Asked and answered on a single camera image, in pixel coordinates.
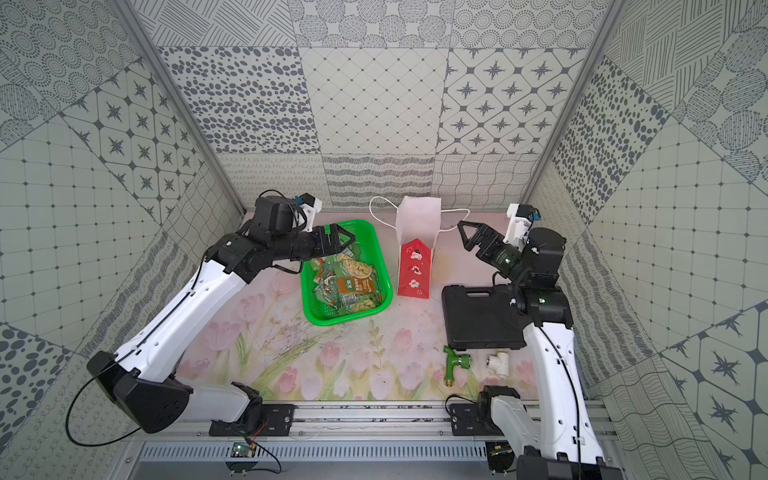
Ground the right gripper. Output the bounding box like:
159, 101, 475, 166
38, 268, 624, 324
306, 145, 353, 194
459, 221, 530, 286

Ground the green plastic basket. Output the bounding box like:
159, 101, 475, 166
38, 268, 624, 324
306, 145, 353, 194
300, 219, 393, 327

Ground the green orange soup packet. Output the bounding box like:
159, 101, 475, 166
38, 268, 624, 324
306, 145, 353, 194
331, 258, 382, 311

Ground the white red paper gift bag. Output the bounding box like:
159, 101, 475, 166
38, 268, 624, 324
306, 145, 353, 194
368, 195, 471, 300

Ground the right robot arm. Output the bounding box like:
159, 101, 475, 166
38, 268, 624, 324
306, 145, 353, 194
461, 222, 623, 479

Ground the white pipe elbow fitting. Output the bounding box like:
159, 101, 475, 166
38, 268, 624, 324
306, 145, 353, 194
486, 351, 510, 378

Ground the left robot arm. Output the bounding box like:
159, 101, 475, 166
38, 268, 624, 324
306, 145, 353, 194
87, 190, 356, 436

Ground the black plastic tool case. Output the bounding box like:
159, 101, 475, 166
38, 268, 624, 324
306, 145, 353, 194
441, 285, 526, 350

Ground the green plastic faucet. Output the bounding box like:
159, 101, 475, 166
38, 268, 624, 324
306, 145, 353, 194
443, 346, 471, 387

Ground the black round connector board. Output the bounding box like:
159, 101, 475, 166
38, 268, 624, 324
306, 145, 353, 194
485, 441, 516, 475

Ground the small green circuit board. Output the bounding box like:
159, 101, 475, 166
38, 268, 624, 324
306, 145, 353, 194
230, 442, 255, 458

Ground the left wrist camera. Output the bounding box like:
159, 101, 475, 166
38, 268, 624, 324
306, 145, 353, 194
294, 193, 323, 232

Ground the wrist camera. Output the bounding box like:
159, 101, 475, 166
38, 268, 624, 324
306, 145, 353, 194
504, 203, 540, 250
294, 193, 323, 232

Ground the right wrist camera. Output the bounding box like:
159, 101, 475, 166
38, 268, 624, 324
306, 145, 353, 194
504, 203, 540, 250

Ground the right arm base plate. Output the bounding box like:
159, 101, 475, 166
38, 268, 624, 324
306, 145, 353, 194
448, 403, 501, 437

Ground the aluminium mounting rail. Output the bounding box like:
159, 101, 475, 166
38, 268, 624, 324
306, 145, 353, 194
119, 400, 619, 443

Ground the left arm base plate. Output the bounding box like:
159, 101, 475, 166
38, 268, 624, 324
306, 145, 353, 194
208, 404, 296, 437

